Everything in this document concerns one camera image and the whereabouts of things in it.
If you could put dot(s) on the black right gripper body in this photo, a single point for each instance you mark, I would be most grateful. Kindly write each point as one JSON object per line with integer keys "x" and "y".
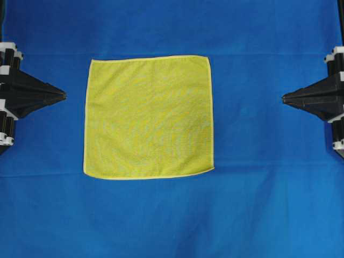
{"x": 334, "y": 63}

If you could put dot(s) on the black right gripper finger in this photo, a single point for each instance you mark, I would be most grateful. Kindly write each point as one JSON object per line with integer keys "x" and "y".
{"x": 321, "y": 88}
{"x": 324, "y": 111}

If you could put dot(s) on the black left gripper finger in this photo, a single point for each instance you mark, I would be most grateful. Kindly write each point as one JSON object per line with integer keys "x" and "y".
{"x": 35, "y": 103}
{"x": 25, "y": 81}

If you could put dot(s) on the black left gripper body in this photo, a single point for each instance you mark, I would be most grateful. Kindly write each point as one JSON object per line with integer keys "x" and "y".
{"x": 10, "y": 58}

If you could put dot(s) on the blue table cloth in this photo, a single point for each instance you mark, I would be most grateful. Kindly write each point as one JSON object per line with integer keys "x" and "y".
{"x": 277, "y": 186}

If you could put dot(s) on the yellow-green square towel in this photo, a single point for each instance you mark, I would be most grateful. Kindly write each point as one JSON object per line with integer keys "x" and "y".
{"x": 149, "y": 118}

